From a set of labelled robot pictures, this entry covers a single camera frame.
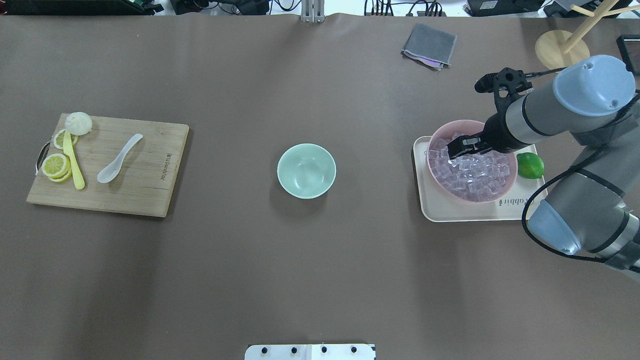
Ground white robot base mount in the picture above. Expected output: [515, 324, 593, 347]
[244, 342, 377, 360]

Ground green lime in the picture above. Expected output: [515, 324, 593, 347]
[516, 152, 546, 180]

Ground yellow plastic knife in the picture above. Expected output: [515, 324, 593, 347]
[62, 130, 86, 191]

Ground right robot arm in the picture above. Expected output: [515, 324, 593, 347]
[448, 54, 640, 276]

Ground bamboo cutting board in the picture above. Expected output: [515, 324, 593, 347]
[26, 116, 190, 218]

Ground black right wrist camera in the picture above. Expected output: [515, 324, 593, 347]
[474, 67, 533, 116]

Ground metal bracket at table edge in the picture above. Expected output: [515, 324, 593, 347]
[301, 0, 326, 24]

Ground black box at edge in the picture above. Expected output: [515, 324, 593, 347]
[616, 34, 640, 77]

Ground wooden stand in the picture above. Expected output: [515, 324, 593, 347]
[534, 0, 640, 70]

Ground grey folded cloth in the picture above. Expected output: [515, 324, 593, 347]
[400, 23, 458, 71]

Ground lemon slice stack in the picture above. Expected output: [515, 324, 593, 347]
[40, 153, 73, 183]

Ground pink bowl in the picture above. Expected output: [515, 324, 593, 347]
[426, 119, 519, 205]

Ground cream plastic tray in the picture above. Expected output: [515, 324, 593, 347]
[413, 136, 546, 223]

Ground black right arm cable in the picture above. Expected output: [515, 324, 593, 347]
[521, 67, 640, 264]

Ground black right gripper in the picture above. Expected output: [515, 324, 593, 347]
[446, 112, 515, 160]

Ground white steamed bun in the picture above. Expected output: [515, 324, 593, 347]
[64, 111, 93, 136]

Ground white ceramic spoon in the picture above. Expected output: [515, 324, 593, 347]
[96, 133, 144, 183]

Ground lemon slice near bun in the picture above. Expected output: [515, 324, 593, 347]
[54, 129, 79, 150]

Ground mint green bowl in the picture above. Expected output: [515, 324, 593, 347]
[276, 143, 338, 199]

